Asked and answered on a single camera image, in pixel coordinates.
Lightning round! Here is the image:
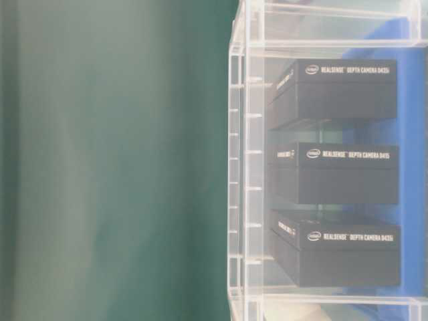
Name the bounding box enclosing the black d435i box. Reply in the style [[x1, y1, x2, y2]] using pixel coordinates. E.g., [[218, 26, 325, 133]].
[[265, 59, 397, 130], [267, 209, 401, 288]]

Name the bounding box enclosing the black D415 box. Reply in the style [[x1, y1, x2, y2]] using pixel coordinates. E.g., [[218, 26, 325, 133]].
[[266, 142, 399, 205]]

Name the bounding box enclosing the green table cloth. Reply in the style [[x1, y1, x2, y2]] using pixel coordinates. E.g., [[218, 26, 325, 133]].
[[1, 1, 237, 320]]

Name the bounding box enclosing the clear plastic storage case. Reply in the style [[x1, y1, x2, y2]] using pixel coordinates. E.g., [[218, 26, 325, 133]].
[[227, 1, 427, 320]]

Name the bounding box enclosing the blue liner in case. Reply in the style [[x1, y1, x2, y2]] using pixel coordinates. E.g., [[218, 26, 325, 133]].
[[340, 13, 428, 298]]

